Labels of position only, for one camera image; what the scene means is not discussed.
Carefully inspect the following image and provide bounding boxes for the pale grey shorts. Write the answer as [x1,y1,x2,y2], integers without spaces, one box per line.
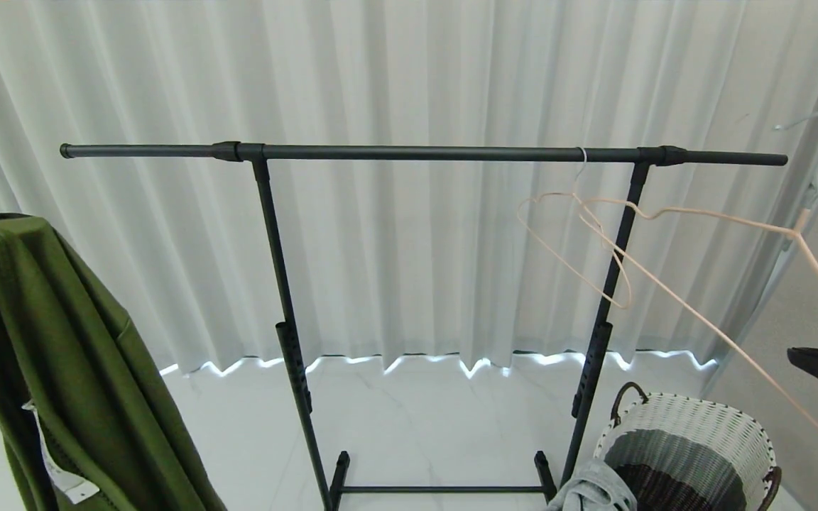
[544,458,637,511]

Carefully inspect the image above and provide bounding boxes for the green long-sleeved shirt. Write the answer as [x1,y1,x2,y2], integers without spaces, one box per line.
[0,213,229,511]

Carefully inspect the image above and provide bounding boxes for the pink clothes hanger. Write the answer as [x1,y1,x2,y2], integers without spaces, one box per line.
[517,147,634,310]
[578,110,818,475]

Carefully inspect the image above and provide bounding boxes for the black clothes rack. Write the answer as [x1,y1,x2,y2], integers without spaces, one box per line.
[59,141,788,511]

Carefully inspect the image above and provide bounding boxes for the white laundry basket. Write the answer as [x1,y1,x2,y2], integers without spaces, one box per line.
[594,382,783,511]

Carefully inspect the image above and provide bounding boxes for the white curtain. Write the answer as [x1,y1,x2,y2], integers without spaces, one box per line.
[0,0,818,377]

